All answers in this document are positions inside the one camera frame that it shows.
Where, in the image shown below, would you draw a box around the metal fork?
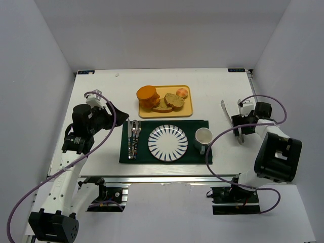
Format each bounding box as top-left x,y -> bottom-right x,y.
134,121 -> 142,159

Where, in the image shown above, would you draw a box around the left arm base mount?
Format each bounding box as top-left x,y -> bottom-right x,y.
78,177 -> 126,212

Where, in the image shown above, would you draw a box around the round bread bun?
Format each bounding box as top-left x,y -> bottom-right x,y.
176,88 -> 188,99

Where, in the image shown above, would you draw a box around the left blue table label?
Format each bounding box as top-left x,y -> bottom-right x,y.
77,70 -> 95,75

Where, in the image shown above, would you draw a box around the dark green cloth mat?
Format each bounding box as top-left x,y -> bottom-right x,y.
119,119 -> 209,165

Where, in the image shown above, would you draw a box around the right blue table label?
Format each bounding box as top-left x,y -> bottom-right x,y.
227,68 -> 246,73

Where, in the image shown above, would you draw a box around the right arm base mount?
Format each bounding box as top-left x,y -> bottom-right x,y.
206,186 -> 261,215

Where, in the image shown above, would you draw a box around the seeded bread slice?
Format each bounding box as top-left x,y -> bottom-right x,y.
164,93 -> 185,109
152,99 -> 173,113

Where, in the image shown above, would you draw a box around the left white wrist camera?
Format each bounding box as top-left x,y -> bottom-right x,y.
84,94 -> 104,109

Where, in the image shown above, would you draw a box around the metal tongs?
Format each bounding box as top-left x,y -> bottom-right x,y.
220,100 -> 245,145

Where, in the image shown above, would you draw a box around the blue striped white plate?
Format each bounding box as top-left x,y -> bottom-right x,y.
148,125 -> 188,163

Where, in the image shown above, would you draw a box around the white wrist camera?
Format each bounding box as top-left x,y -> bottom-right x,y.
238,100 -> 255,117
84,94 -> 104,109

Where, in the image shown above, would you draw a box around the grey-blue mug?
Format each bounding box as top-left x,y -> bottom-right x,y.
194,128 -> 213,155

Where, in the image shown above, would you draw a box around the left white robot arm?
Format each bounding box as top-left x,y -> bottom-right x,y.
28,101 -> 129,242

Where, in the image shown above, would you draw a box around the blue table label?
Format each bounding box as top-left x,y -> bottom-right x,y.
227,68 -> 246,73
77,70 -> 95,75

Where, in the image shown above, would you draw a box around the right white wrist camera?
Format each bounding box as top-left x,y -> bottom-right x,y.
238,100 -> 255,117

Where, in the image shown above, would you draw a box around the seeded bread slice front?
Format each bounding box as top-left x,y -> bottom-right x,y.
152,99 -> 173,113

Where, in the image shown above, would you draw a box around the seeded bread slice back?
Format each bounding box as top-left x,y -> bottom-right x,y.
164,93 -> 185,109

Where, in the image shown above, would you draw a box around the orange bread loaf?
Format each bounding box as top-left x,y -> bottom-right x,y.
136,85 -> 160,109

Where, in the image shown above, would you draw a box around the metal spoon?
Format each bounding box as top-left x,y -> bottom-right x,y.
131,120 -> 139,159

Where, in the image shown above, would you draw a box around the yellow tray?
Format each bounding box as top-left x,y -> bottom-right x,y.
136,85 -> 193,118

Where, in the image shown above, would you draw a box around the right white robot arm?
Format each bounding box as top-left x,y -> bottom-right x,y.
231,101 -> 302,191

